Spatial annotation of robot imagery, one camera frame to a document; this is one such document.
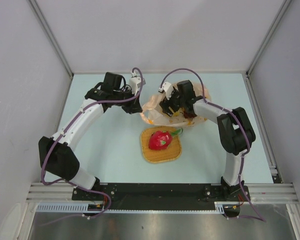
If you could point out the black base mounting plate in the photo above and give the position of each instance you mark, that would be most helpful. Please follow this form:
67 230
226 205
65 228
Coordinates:
166 197

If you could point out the aluminium frame rail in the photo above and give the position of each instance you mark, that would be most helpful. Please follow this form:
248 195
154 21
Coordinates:
260 193

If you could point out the woven bamboo tray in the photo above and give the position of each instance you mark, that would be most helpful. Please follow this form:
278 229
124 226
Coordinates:
173 151

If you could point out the translucent orange plastic bag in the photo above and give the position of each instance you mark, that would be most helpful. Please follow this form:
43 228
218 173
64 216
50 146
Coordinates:
160 110

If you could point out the left aluminium corner post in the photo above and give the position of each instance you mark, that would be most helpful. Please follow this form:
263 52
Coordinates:
50 36

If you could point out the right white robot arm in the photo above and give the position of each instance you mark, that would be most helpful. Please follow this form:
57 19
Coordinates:
234 128

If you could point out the right aluminium corner post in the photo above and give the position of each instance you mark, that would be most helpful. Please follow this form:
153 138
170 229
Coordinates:
269 35

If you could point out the aluminium corner post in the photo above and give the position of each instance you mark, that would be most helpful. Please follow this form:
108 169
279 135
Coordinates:
50 36
269 35

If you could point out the white slotted cable duct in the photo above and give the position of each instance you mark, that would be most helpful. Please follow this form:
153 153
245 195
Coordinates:
86 208

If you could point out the dark red fake grapes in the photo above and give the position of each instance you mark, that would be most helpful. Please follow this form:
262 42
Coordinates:
189 115

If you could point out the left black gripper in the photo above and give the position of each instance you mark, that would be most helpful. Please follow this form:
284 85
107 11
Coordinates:
134 106

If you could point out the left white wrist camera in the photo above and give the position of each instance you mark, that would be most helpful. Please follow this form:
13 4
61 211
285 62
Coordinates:
135 82

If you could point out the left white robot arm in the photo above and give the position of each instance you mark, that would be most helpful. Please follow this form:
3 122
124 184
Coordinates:
57 153

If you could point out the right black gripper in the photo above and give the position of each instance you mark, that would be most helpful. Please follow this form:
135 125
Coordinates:
164 104

